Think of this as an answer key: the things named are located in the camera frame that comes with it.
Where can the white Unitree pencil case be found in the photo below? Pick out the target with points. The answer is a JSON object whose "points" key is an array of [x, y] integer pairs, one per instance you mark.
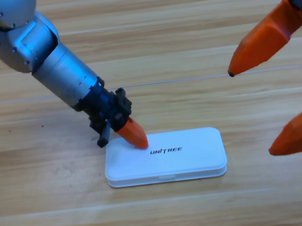
{"points": [[186, 155]]}

